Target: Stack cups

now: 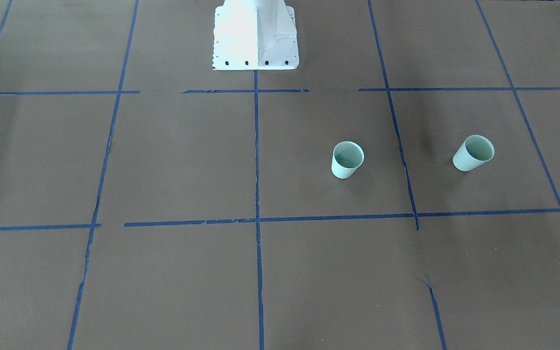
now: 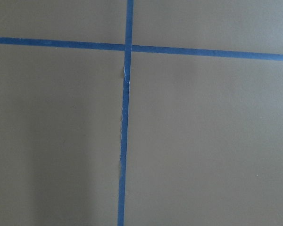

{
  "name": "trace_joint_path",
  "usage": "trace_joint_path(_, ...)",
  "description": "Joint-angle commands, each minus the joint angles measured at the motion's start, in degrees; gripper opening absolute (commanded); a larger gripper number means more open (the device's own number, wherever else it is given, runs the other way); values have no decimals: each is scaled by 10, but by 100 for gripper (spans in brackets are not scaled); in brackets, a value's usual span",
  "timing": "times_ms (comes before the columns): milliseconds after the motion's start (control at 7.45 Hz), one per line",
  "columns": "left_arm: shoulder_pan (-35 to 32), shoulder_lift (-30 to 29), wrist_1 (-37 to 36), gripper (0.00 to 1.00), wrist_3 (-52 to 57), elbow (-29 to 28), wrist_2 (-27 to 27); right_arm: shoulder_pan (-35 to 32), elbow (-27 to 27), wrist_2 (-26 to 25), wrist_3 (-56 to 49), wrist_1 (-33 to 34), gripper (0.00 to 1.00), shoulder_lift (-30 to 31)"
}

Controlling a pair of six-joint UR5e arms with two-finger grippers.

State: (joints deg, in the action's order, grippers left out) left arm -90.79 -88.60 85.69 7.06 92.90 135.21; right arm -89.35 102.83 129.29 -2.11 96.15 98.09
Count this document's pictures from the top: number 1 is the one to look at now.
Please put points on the light green cup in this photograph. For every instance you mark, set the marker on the light green cup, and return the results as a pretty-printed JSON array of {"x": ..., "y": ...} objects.
[
  {"x": 473, "y": 152},
  {"x": 347, "y": 156}
]

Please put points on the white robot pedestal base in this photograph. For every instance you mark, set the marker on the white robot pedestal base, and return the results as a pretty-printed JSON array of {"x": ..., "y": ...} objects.
[{"x": 255, "y": 35}]

